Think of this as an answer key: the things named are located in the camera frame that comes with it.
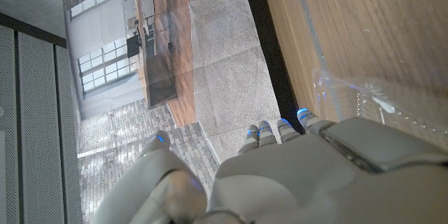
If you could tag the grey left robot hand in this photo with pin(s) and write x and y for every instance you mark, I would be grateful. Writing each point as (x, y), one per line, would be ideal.
(297, 182)

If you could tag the clear plastic clamshell container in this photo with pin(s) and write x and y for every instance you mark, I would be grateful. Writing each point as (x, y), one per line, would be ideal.
(385, 101)

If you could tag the printed room backdrop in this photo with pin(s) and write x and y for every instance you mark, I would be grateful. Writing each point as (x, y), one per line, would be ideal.
(224, 59)

